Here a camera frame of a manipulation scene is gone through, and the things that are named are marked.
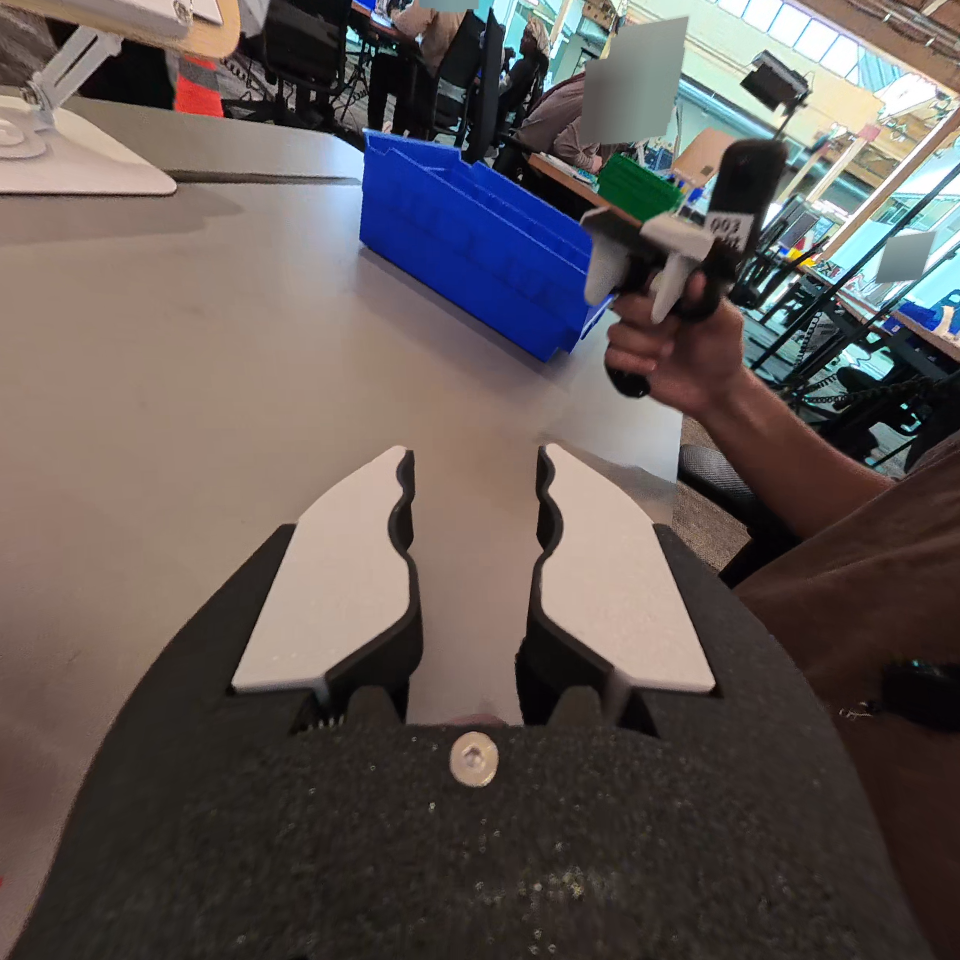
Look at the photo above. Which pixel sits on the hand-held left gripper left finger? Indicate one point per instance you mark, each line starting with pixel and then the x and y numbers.
pixel 338 585

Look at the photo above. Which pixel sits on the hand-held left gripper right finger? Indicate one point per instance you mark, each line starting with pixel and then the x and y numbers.
pixel 615 585

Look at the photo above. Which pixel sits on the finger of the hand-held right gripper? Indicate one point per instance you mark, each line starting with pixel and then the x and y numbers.
pixel 603 270

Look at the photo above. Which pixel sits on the blue plastic bin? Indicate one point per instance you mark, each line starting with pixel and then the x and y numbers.
pixel 465 240

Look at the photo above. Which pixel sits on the person's right forearm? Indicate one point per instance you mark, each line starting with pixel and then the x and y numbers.
pixel 795 465

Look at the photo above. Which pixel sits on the grey desk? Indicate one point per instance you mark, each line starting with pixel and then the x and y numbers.
pixel 225 330

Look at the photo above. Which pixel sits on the person's right hand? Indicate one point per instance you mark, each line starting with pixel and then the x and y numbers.
pixel 698 360

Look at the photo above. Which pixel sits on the green plastic bin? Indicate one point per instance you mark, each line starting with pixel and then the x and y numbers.
pixel 638 188

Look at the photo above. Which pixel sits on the black studio light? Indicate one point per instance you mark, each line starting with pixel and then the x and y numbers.
pixel 773 78

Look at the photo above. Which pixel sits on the black office chair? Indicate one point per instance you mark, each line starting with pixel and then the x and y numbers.
pixel 735 503

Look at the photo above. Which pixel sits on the person's brown clothing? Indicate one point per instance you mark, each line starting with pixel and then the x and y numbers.
pixel 870 675

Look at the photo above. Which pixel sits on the white board stand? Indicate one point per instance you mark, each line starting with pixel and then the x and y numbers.
pixel 75 158

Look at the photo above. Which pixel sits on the instruction sheet board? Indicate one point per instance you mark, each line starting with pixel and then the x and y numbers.
pixel 120 15

